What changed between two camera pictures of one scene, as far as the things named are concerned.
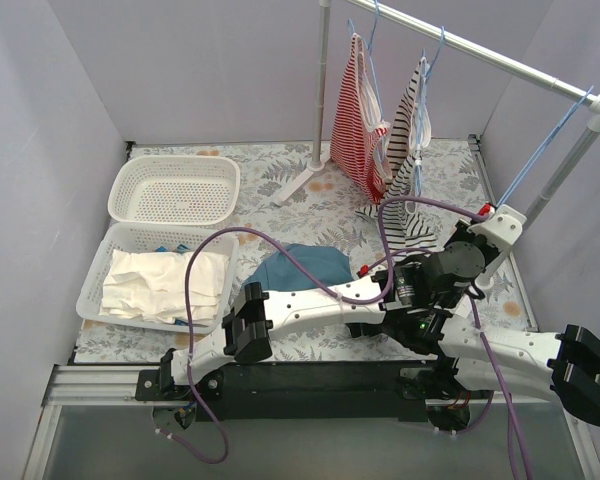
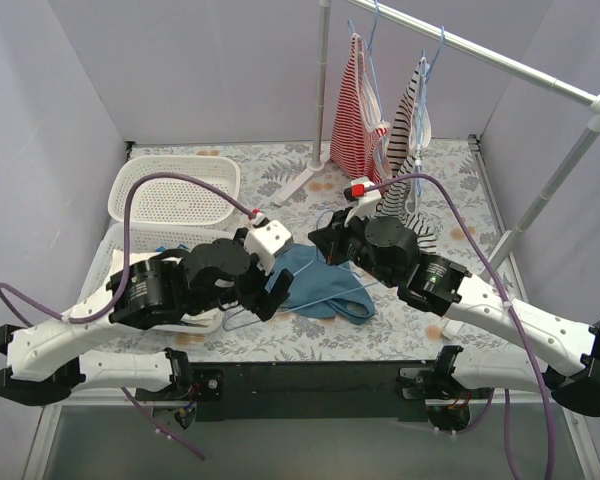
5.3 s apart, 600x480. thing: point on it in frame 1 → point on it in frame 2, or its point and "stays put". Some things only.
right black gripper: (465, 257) → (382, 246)
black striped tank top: (408, 232) stays put
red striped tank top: (358, 130) stays put
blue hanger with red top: (371, 57) stays put
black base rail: (317, 391) stays put
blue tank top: (281, 272) stays put
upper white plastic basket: (176, 190) stays put
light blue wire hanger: (571, 113) → (308, 305)
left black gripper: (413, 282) → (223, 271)
